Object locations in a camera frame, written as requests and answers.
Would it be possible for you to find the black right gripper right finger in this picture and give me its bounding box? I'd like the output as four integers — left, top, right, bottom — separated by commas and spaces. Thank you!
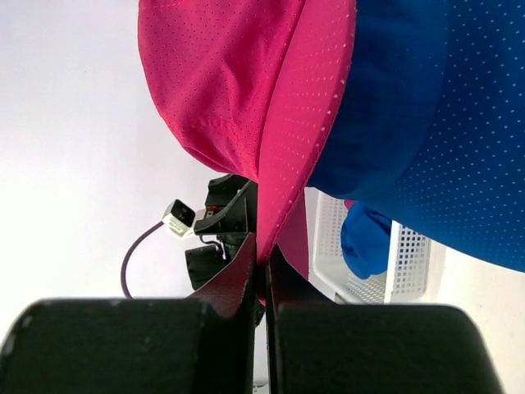
266, 249, 502, 393

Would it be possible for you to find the white plastic basket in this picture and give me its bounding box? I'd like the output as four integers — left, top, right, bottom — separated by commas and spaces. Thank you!
310, 194, 446, 304

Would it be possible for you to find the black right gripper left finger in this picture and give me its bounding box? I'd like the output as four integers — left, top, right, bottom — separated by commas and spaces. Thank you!
1, 235, 256, 393

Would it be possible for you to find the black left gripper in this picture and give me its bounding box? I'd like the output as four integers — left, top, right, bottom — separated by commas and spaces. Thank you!
184, 174, 259, 292

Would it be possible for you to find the blue cap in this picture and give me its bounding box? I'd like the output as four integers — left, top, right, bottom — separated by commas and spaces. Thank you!
308, 1, 524, 272
340, 201, 392, 280

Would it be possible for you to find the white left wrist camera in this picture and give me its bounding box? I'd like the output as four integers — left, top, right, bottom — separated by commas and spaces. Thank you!
162, 199, 196, 239

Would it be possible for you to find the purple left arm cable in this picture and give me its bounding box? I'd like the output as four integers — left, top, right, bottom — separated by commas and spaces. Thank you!
121, 221, 165, 300

